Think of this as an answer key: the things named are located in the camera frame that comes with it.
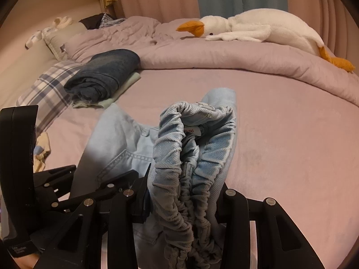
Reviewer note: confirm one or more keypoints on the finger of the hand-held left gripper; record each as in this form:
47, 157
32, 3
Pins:
112, 184
56, 178

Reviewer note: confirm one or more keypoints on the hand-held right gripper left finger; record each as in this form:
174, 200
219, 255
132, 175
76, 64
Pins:
145, 204

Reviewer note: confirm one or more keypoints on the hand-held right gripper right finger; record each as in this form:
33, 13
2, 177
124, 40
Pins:
234, 210

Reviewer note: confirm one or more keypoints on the light blue pants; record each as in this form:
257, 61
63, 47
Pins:
193, 145

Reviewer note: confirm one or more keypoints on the small pale yellow cloth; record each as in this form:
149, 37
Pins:
42, 151

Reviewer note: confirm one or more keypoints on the pink bed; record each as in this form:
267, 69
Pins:
286, 151

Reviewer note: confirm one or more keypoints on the plaid pillow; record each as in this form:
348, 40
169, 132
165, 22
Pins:
50, 89

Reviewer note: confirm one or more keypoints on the folded light green cloth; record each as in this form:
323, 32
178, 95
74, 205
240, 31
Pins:
126, 85

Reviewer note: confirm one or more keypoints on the folded dark blue jeans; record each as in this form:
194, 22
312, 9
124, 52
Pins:
106, 70

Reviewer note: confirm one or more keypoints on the beige pillow with bow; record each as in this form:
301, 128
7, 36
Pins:
60, 37

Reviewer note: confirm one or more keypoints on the pink duvet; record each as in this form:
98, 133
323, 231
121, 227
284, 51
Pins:
224, 53

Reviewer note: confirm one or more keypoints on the dark clothes pile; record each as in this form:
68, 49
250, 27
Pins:
92, 21

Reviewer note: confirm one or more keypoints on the white goose plush toy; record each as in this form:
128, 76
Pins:
266, 25

